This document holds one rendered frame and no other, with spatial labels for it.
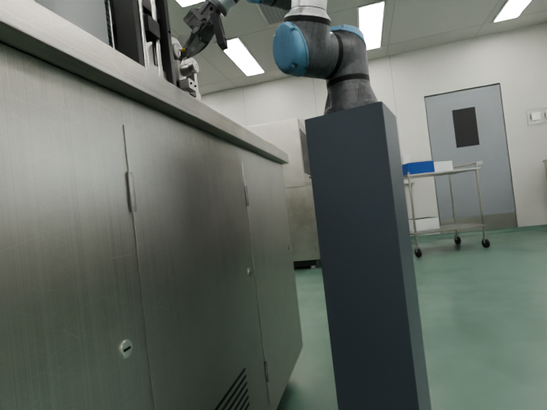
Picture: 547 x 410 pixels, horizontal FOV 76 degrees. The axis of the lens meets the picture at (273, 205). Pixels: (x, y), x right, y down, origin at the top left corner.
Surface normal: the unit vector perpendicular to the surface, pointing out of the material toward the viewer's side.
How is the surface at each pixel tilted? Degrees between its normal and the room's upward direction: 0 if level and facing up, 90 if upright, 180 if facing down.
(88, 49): 90
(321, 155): 90
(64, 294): 90
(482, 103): 90
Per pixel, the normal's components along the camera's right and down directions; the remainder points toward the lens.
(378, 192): -0.47, 0.04
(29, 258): 0.96, -0.11
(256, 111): -0.25, 0.01
